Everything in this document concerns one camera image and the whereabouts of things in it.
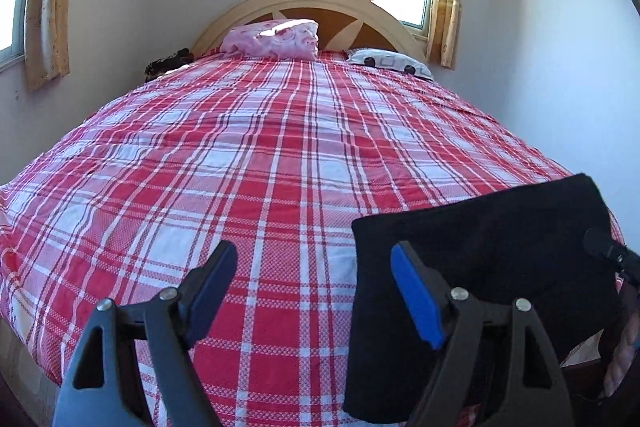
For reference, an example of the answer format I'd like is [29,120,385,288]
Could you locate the red white plaid bedspread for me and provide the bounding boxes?
[1,54,565,426]

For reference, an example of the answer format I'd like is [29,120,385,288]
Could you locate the side window with frame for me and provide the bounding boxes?
[0,0,26,67]

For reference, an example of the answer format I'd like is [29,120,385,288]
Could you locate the beige side window curtain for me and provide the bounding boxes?
[24,0,70,92]

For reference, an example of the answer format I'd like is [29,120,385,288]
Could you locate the black pants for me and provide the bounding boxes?
[343,174,623,424]

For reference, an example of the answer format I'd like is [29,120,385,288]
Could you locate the beige wooden headboard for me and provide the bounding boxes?
[191,0,425,62]

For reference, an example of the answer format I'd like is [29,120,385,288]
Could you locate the pink floral pillow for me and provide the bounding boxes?
[219,20,319,62]

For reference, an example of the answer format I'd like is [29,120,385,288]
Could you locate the white pillow with black dots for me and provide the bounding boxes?
[346,48,434,81]

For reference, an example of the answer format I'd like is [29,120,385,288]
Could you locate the black item beside bed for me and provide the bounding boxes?
[144,48,195,82]

